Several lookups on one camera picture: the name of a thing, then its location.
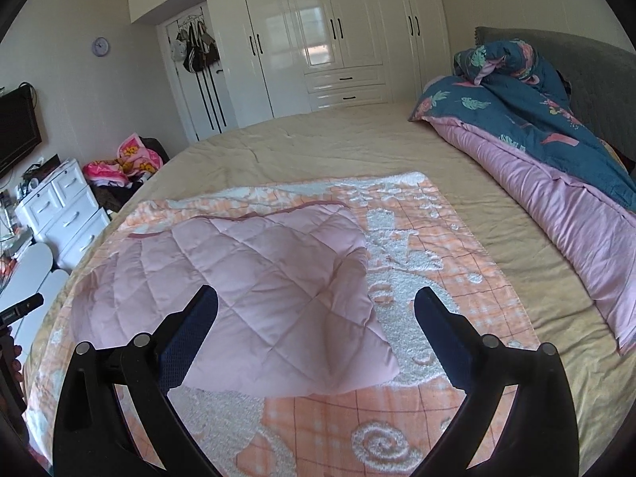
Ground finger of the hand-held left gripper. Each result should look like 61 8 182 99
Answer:
0 293 45 328

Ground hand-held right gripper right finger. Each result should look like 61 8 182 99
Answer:
413 285 581 477

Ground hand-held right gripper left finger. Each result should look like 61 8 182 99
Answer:
52 284 222 477

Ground pink quilted jacket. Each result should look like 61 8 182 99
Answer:
70 201 401 398

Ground person's left hand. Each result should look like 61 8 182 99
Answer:
11 344 25 394

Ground white oval panel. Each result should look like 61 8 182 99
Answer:
9 269 71 346

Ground white drawer chest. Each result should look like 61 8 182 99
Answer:
14 158 113 272

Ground orange and white towel blanket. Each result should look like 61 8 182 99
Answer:
22 171 543 477

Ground black flat television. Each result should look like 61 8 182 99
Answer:
0 84 43 178

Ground pink floral cloth pile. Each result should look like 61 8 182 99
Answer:
82 132 165 188

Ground bed with beige sheet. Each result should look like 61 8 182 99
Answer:
20 102 636 477

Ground white room door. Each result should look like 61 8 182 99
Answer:
156 7 240 143

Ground blue floral duvet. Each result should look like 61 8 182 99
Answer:
407 39 636 357

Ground black hanging bags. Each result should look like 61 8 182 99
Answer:
182 21 220 74

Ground grey padded headboard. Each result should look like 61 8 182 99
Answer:
473 26 636 172

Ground white glossy wardrobe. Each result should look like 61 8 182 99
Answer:
128 0 452 127

